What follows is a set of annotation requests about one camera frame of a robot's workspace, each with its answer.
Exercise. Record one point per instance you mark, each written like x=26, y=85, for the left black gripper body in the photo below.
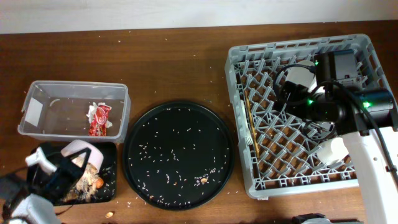
x=56, y=182

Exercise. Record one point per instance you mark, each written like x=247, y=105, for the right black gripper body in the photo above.
x=300, y=102

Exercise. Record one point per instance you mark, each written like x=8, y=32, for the pink bowl with food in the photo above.
x=96, y=157

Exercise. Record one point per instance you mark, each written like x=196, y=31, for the wooden chopstick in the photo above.
x=251, y=122

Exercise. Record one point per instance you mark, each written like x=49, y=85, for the white plastic fork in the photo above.
x=247, y=133

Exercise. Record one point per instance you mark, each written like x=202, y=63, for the white tissue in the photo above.
x=99, y=114

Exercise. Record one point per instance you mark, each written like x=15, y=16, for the red snack wrapper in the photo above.
x=97, y=131

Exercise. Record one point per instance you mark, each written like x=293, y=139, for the white paper cup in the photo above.
x=332, y=151

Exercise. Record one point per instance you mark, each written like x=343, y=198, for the orange carrot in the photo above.
x=99, y=182

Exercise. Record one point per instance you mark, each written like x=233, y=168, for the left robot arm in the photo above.
x=25, y=203

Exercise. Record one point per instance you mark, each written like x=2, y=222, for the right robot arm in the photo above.
x=330, y=90

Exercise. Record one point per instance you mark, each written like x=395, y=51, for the grey plastic dishwasher rack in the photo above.
x=288, y=162

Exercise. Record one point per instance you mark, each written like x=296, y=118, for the pile of food scraps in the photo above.
x=84, y=190

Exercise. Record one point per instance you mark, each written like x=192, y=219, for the black rectangular tray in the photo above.
x=107, y=173

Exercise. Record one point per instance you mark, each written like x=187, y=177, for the peanut on table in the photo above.
x=109, y=214

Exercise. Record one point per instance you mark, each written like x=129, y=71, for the clear plastic bin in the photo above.
x=57, y=110

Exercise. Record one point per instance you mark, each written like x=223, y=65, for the round black serving tray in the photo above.
x=171, y=148

